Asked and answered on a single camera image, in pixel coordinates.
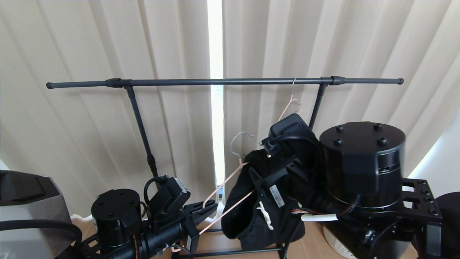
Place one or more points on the black shorts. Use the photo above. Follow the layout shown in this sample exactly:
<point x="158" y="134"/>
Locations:
<point x="244" y="216"/>

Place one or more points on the white laundry basket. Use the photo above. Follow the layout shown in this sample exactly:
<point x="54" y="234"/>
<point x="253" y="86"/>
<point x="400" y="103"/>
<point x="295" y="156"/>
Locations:
<point x="337" y="246"/>

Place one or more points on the pink clothes hanger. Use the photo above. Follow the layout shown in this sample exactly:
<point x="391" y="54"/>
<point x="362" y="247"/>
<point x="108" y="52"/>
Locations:
<point x="231" y="208"/>
<point x="291" y="99"/>

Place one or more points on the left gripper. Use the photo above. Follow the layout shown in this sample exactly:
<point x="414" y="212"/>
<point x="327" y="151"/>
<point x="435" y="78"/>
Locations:
<point x="161" y="235"/>

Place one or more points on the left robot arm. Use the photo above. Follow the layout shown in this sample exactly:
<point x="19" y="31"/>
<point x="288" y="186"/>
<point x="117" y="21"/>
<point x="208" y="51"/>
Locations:
<point x="28" y="216"/>

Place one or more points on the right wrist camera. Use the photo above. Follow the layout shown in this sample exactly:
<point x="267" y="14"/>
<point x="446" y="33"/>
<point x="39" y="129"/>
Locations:
<point x="287" y="127"/>

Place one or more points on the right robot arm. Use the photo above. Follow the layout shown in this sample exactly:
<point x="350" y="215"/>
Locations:
<point x="359" y="162"/>

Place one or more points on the black clothes rack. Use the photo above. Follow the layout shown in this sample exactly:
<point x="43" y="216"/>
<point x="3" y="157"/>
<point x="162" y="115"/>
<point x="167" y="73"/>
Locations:
<point x="172" y="82"/>

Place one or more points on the beige curtain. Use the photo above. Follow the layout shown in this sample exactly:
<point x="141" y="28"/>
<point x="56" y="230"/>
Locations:
<point x="395" y="36"/>
<point x="90" y="46"/>

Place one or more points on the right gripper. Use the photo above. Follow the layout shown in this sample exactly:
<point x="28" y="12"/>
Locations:
<point x="298" y="190"/>

